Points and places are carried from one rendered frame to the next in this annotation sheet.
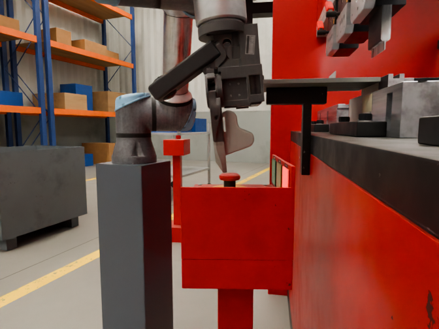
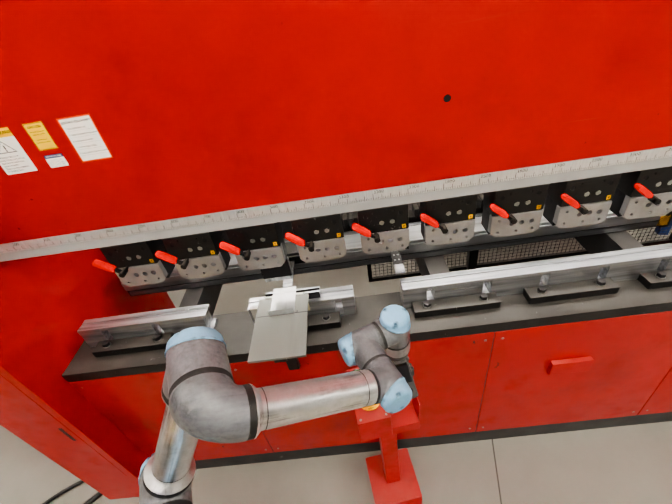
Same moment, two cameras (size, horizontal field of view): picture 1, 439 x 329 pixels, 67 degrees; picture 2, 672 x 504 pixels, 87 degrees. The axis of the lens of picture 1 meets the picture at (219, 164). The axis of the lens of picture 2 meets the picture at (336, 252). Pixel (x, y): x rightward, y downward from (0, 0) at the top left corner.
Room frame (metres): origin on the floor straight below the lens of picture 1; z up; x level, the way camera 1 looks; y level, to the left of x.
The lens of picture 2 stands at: (0.67, 0.60, 1.88)
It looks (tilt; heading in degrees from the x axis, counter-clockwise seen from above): 37 degrees down; 265
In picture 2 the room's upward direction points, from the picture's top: 10 degrees counter-clockwise
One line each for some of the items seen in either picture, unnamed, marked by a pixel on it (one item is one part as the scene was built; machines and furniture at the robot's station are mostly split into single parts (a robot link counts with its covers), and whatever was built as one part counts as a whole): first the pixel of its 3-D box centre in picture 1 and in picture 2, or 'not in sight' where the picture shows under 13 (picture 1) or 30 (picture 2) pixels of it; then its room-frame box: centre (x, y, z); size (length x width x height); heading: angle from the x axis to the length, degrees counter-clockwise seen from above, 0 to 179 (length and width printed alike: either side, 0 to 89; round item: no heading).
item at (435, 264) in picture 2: not in sight; (425, 249); (0.15, -0.66, 0.81); 0.64 x 0.08 x 0.14; 81
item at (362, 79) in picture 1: (311, 85); (280, 325); (0.83, -0.23, 1.00); 0.26 x 0.18 x 0.01; 81
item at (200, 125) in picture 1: (184, 125); not in sight; (4.57, 0.48, 0.92); 0.50 x 0.36 x 0.18; 68
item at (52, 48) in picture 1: (82, 80); not in sight; (7.66, 3.11, 1.95); 2.70 x 0.98 x 3.90; 158
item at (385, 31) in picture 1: (378, 33); (276, 270); (0.81, -0.37, 1.11); 0.10 x 0.02 x 0.10; 171
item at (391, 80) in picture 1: (379, 87); (292, 295); (0.78, -0.37, 0.98); 0.20 x 0.03 x 0.03; 171
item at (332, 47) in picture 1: (341, 29); (140, 257); (1.23, -0.44, 1.24); 0.15 x 0.09 x 0.17; 171
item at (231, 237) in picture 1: (235, 211); (382, 398); (0.55, -0.03, 0.75); 0.20 x 0.16 x 0.18; 179
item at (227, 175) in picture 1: (229, 182); not in sight; (0.60, -0.02, 0.79); 0.04 x 0.04 x 0.04
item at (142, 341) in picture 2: (316, 128); (134, 344); (1.41, -0.41, 0.89); 0.30 x 0.05 x 0.03; 171
